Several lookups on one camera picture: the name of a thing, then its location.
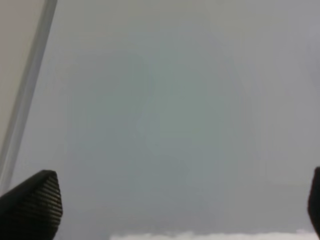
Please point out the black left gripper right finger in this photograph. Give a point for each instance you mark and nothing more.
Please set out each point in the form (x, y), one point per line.
(313, 204)

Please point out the white whiteboard with aluminium frame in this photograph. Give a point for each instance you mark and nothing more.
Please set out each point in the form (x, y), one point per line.
(178, 119)

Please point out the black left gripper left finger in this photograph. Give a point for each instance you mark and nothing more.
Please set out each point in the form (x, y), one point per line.
(33, 209)

